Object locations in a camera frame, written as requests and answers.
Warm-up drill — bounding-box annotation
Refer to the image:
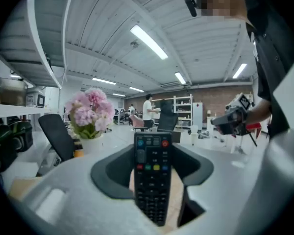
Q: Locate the person's head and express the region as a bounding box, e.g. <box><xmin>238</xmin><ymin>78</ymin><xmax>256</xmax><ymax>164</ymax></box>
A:
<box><xmin>200</xmin><ymin>0</ymin><xmax>249</xmax><ymax>22</ymax></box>

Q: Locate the black office chair with headrest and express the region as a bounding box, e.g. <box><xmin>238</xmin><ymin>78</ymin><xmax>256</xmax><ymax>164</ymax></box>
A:
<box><xmin>158</xmin><ymin>99</ymin><xmax>179</xmax><ymax>132</ymax></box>

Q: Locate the white vase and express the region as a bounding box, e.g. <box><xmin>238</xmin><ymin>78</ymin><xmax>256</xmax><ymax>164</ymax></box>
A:
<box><xmin>79</xmin><ymin>133</ymin><xmax>105</xmax><ymax>155</ymax></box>

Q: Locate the black remote control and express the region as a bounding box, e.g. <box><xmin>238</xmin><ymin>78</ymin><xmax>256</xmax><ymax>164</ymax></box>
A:
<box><xmin>133</xmin><ymin>132</ymin><xmax>172</xmax><ymax>227</ymax></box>

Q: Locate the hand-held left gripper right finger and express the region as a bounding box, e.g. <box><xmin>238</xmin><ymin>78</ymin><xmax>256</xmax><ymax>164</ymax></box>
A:
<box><xmin>171</xmin><ymin>143</ymin><xmax>270</xmax><ymax>235</ymax></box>

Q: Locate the white refrigerator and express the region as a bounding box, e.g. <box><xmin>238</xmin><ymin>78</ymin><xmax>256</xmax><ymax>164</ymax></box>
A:
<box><xmin>192</xmin><ymin>102</ymin><xmax>203</xmax><ymax>131</ymax></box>

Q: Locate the white appliance with black window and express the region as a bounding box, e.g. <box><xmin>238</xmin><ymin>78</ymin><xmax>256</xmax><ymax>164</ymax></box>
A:
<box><xmin>25</xmin><ymin>87</ymin><xmax>47</xmax><ymax>108</ymax></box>

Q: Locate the black bag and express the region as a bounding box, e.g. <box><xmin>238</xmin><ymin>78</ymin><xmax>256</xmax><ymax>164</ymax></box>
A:
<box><xmin>0</xmin><ymin>120</ymin><xmax>34</xmax><ymax>173</ymax></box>

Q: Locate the black head-mounted camera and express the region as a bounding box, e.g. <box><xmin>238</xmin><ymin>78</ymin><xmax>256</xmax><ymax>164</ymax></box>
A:
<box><xmin>184</xmin><ymin>0</ymin><xmax>204</xmax><ymax>18</ymax></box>

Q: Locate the white black floor device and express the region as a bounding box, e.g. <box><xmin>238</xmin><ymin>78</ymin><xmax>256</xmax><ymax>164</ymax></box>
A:
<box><xmin>197</xmin><ymin>130</ymin><xmax>213</xmax><ymax>140</ymax></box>

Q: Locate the white long desk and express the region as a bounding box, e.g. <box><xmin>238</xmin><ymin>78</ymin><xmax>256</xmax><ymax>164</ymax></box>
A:
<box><xmin>0</xmin><ymin>103</ymin><xmax>53</xmax><ymax>119</ymax></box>

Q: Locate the red tablecloth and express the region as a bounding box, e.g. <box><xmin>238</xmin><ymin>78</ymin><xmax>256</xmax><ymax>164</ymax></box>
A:
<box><xmin>245</xmin><ymin>122</ymin><xmax>263</xmax><ymax>140</ymax></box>

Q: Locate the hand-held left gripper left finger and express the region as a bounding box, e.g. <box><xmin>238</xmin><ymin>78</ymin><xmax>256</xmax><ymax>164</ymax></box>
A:
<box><xmin>22</xmin><ymin>143</ymin><xmax>160</xmax><ymax>235</ymax></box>

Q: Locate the black mesh armchair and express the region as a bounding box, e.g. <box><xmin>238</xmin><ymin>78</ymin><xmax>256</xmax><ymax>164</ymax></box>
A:
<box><xmin>38</xmin><ymin>114</ymin><xmax>75</xmax><ymax>163</ymax></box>

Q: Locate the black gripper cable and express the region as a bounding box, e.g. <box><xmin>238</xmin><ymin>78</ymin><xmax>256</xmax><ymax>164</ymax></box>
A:
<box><xmin>247</xmin><ymin>130</ymin><xmax>258</xmax><ymax>147</ymax></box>

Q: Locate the pink draped chair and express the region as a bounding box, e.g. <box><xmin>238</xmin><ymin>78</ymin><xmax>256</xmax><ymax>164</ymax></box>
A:
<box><xmin>129</xmin><ymin>114</ymin><xmax>146</xmax><ymax>130</ymax></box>

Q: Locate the person's black shirt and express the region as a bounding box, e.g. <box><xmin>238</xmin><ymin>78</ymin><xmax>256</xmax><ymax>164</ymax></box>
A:
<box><xmin>244</xmin><ymin>0</ymin><xmax>294</xmax><ymax>141</ymax></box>

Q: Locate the person's right forearm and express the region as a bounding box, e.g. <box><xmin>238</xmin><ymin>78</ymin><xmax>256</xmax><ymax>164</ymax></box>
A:
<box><xmin>246</xmin><ymin>98</ymin><xmax>272</xmax><ymax>127</ymax></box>

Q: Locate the large steel pot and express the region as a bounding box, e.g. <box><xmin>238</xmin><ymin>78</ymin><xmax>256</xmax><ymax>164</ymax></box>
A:
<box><xmin>0</xmin><ymin>76</ymin><xmax>28</xmax><ymax>107</ymax></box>

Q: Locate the pink flower bouquet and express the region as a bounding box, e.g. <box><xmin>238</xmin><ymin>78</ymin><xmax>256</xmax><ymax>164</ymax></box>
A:
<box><xmin>64</xmin><ymin>88</ymin><xmax>115</xmax><ymax>140</ymax></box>

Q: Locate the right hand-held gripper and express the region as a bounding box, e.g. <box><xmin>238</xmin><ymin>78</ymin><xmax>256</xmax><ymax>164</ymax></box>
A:
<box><xmin>210</xmin><ymin>93</ymin><xmax>252</xmax><ymax>136</ymax></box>

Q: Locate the white open shelf unit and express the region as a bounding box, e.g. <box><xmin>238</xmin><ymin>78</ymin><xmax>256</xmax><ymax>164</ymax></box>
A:
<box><xmin>173</xmin><ymin>94</ymin><xmax>194</xmax><ymax>130</ymax></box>

